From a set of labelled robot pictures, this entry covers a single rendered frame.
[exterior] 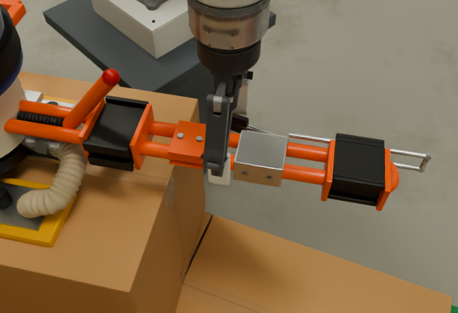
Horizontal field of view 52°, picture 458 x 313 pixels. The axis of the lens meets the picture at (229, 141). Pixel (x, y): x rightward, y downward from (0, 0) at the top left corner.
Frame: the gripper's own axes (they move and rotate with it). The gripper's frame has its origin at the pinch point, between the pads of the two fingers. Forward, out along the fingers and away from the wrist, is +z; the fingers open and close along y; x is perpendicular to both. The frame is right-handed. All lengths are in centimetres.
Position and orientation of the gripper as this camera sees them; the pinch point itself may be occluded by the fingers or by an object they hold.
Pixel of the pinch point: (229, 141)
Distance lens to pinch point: 69.4
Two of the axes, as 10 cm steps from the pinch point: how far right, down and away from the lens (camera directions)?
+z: 0.0, 6.3, 7.8
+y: -2.0, 7.6, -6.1
